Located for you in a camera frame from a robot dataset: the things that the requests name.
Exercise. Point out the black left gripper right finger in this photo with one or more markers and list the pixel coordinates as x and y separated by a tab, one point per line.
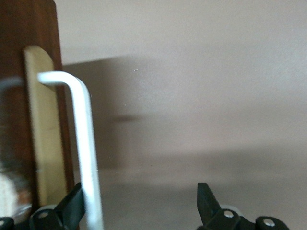
216	218

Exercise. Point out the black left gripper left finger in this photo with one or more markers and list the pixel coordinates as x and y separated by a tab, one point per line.
60	218

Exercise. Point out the wooden drawer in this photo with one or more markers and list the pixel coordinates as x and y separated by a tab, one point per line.
14	48

